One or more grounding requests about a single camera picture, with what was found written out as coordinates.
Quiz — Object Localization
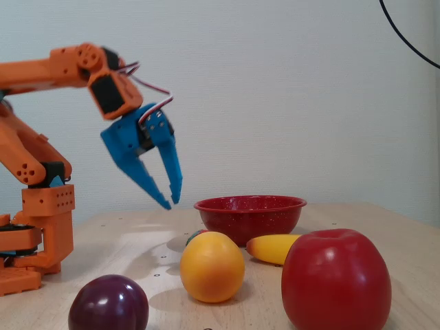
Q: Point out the yellow toy banana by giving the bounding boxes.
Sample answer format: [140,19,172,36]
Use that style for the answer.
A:
[245,234,303,266]

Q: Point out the red white black servo wires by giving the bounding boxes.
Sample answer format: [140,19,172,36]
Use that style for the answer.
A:
[118,60,175,125]

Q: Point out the red toy apple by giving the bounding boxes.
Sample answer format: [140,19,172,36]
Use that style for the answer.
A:
[280,228,393,330]

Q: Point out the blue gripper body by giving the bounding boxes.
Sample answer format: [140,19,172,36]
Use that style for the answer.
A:
[100,102,166,166]

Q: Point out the yellow orange toy peach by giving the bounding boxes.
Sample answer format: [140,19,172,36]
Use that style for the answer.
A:
[179,231,245,304]

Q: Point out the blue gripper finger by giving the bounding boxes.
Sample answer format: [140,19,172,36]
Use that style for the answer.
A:
[145,110,184,205]
[115,155,173,211]

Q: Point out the red speckled bowl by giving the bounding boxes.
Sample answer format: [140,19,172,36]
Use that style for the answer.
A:
[193,195,308,248]

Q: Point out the orange robot base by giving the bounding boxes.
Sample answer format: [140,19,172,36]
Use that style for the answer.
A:
[0,184,76,297]

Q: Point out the black cable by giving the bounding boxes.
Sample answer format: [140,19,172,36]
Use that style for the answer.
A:
[379,0,440,69]

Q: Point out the red toy strawberry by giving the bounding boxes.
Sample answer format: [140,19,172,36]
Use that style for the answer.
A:
[185,229,210,247]

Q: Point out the dark purple toy plum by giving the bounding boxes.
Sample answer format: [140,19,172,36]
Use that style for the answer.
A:
[67,274,150,330]

